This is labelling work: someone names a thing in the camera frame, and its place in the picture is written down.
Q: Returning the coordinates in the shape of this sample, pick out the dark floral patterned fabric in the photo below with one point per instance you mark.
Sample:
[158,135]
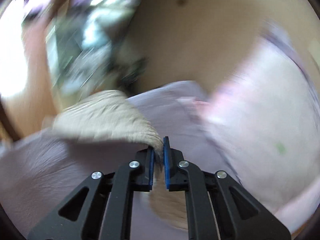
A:
[85,45]

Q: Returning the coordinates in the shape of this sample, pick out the lavender bed sheet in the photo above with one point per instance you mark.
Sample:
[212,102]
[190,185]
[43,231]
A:
[38,172]

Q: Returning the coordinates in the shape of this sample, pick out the pink floral pillow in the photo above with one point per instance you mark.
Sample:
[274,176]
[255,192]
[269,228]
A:
[265,120]

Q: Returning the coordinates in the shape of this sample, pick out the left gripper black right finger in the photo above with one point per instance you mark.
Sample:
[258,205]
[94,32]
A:
[217,206]

